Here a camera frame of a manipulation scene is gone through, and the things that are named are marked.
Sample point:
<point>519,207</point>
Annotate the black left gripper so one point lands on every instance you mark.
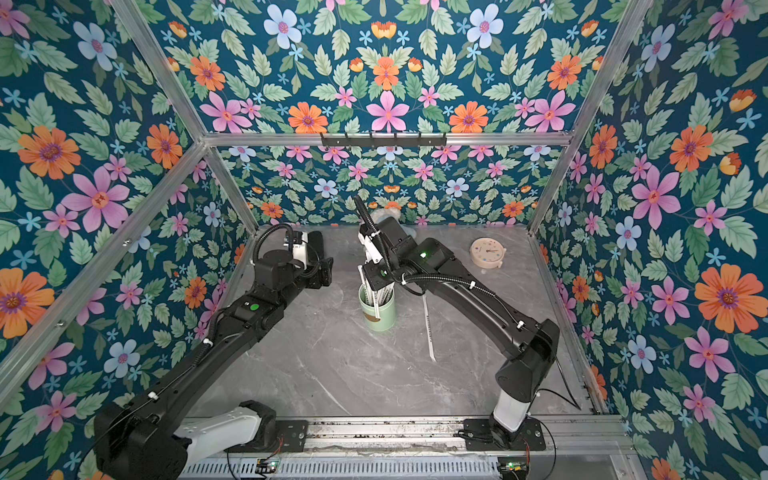
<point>325,272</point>

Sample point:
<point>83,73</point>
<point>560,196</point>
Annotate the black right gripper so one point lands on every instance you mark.
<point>377,267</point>

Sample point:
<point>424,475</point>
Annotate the green metal straw cup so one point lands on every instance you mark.
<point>388,314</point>

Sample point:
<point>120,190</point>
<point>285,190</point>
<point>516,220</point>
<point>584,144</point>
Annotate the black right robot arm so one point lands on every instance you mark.
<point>528,345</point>

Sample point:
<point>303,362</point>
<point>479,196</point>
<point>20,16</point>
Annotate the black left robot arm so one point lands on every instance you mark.
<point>150,436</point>

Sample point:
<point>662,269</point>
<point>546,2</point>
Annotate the bundle of wrapped straws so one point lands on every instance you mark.
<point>374,298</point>

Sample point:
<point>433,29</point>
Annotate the white teddy bear blue shirt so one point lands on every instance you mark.
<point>379,215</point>

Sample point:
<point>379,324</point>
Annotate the beige round alarm clock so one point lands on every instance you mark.
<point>487,253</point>

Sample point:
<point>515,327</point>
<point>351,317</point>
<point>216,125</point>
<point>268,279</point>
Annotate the black wall hook rail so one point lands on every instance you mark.
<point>371,140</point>

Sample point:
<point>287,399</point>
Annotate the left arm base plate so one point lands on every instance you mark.
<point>280,436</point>

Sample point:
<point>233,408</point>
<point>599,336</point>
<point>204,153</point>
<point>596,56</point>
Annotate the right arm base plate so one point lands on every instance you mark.
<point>487,435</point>

